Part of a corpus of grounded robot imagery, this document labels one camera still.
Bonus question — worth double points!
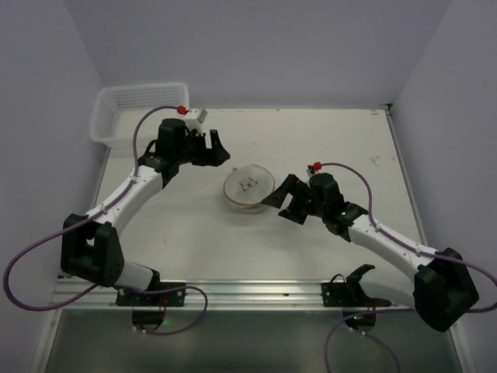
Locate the white mesh laundry bag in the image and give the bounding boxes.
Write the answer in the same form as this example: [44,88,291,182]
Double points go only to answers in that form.
[223,164,276,214]

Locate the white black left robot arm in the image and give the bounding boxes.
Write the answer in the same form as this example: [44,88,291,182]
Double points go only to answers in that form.
[61,119,231,296]

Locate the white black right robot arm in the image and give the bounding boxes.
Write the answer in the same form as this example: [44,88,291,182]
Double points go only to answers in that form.
[262,173,479,332]

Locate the white plastic basket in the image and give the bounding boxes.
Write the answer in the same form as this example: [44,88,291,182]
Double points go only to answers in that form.
[89,82,189,158]

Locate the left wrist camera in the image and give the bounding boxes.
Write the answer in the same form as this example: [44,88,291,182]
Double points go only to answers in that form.
[176,106,207,133]

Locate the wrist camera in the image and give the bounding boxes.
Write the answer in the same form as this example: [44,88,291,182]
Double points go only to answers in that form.
[176,106,207,133]
[306,162,322,178]

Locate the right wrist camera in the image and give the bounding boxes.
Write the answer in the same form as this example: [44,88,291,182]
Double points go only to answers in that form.
[306,162,322,178]

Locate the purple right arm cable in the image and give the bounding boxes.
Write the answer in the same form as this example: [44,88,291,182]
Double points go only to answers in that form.
[318,161,497,373]

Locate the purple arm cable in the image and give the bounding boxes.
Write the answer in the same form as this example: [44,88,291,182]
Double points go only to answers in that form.
[2,105,209,336]
[318,161,497,373]

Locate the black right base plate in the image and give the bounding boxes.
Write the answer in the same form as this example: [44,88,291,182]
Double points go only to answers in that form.
[321,264,392,308]

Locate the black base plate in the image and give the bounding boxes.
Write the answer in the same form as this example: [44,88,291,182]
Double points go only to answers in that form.
[116,282,186,307]
[321,264,392,308]

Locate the aluminium mounting rail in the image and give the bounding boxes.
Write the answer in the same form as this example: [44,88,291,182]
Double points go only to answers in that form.
[48,277,428,312]

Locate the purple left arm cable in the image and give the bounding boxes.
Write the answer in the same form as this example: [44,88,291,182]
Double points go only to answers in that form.
[2,105,209,336]

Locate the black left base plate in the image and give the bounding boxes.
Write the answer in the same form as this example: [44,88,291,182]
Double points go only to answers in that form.
[116,282,186,307]

